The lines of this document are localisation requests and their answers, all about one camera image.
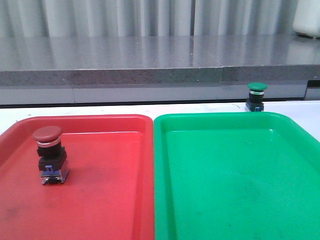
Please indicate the grey stone counter slab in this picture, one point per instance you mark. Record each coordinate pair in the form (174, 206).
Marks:
(119, 70)

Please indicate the white container in background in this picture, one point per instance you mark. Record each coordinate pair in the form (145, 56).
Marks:
(307, 18)

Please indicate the green mushroom push button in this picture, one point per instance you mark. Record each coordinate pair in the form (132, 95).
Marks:
(254, 102)

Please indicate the red plastic tray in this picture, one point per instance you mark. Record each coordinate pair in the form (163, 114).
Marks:
(108, 193)

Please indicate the red mushroom push button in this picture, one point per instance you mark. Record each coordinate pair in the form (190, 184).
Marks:
(53, 163)

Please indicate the green plastic tray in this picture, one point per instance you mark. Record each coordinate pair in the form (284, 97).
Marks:
(235, 176)

